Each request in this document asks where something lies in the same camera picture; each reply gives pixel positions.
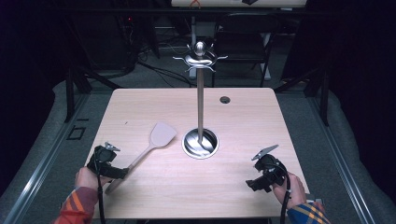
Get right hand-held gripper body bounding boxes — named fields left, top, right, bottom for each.
left=250, top=144, right=290, bottom=188

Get person's right hand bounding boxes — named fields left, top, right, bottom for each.
left=272, top=173, right=308, bottom=210

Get person's left hand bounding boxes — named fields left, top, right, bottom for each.
left=74, top=166, right=112, bottom=191

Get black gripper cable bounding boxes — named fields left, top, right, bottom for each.
left=95, top=160, right=106, bottom=224
left=278, top=163, right=292, bottom=224

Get black floor cables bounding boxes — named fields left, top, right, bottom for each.
left=134, top=40, right=195, bottom=89

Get aluminium floor rail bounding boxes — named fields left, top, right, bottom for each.
left=2, top=92, right=92, bottom=224
left=305, top=92, right=378, bottom=224

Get metal utensil hanging stand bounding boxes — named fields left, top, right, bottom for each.
left=172, top=40, right=229, bottom=161

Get black chair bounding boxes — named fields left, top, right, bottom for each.
left=211, top=12, right=281, bottom=89

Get dark equipment cabinet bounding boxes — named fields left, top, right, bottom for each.
left=70, top=12, right=142, bottom=71

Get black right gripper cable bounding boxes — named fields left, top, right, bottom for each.
left=278, top=163, right=292, bottom=224

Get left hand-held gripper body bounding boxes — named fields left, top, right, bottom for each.
left=86, top=142, right=121, bottom=175

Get black metal frame stand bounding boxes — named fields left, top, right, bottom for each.
left=273, top=65, right=331, bottom=127
left=63, top=62, right=123, bottom=124

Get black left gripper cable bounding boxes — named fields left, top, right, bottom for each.
left=95, top=160, right=106, bottom=224

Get beige silicone spatula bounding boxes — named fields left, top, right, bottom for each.
left=104, top=121, right=178, bottom=196

